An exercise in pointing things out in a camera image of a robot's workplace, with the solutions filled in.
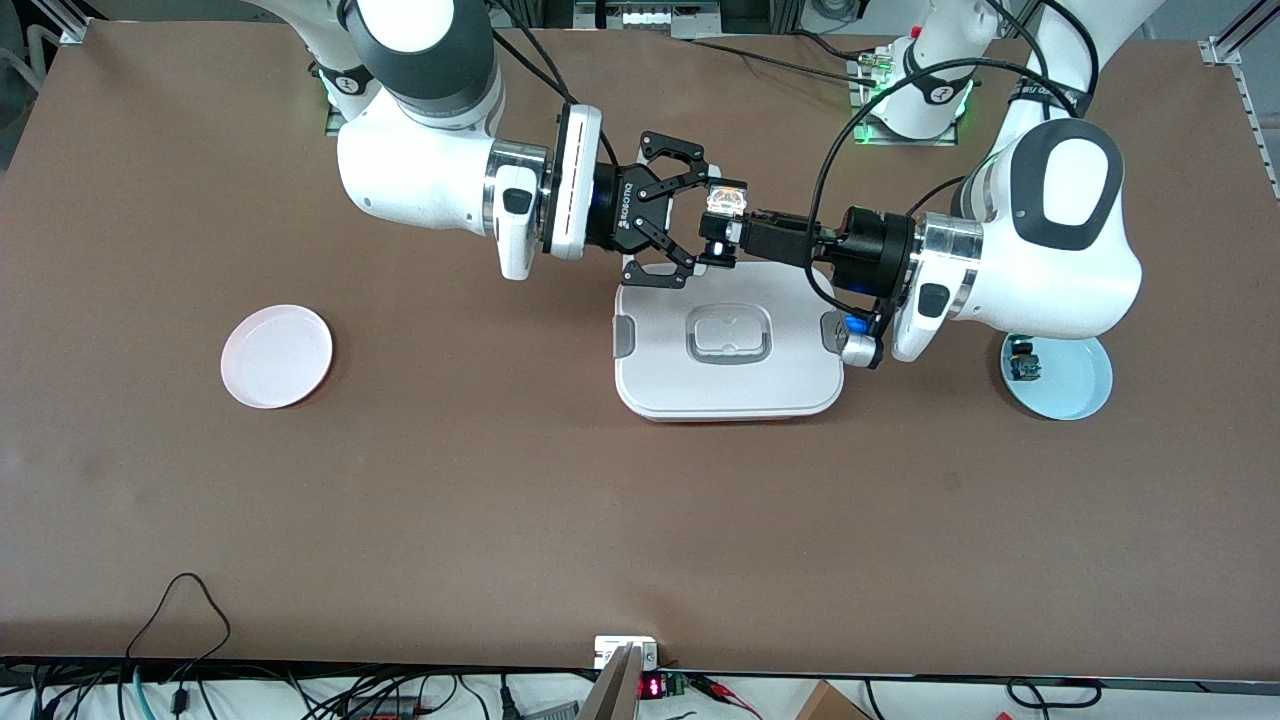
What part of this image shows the small white bracket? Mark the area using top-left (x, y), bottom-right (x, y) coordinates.
top-left (594, 636), bottom-right (659, 669)

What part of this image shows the grey slanted pole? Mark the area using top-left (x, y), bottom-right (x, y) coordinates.
top-left (578, 643), bottom-right (641, 720)

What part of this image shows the light blue round plate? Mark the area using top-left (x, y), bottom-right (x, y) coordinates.
top-left (1000, 333), bottom-right (1114, 421)

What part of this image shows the pink round plate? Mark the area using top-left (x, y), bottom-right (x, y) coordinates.
top-left (220, 304), bottom-right (334, 411)

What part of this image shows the orange button switch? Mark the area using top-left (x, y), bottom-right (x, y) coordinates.
top-left (698, 178), bottom-right (751, 256)

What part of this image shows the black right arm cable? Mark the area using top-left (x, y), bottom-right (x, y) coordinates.
top-left (490, 0), bottom-right (601, 111)

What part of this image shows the brown cardboard box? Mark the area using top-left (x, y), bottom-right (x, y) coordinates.
top-left (795, 680), bottom-right (873, 720)

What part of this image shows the white power strip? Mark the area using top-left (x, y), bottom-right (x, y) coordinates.
top-left (573, 0), bottom-right (723, 39)

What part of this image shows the black cable to base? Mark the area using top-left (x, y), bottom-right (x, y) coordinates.
top-left (690, 28), bottom-right (891, 86)

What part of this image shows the white lidded storage box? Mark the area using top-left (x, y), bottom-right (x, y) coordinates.
top-left (612, 265), bottom-right (846, 423)

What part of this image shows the thin black cable loop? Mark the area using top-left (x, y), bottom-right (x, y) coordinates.
top-left (125, 573), bottom-right (232, 666)

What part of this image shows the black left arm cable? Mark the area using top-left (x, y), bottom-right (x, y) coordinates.
top-left (808, 58), bottom-right (1101, 311)

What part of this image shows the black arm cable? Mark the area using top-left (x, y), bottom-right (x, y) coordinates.
top-left (808, 58), bottom-right (1101, 311)
top-left (490, 0), bottom-right (601, 111)

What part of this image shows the aluminium profile rail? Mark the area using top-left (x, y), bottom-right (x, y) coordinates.
top-left (1198, 10), bottom-right (1280, 201)
top-left (28, 0), bottom-right (93, 46)

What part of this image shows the red clip lead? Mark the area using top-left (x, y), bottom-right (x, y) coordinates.
top-left (695, 675), bottom-right (761, 716)

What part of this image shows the black oval cable loop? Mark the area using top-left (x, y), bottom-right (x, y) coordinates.
top-left (1005, 678), bottom-right (1103, 711)

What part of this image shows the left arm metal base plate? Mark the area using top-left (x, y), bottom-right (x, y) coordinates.
top-left (848, 55), bottom-right (959, 148)

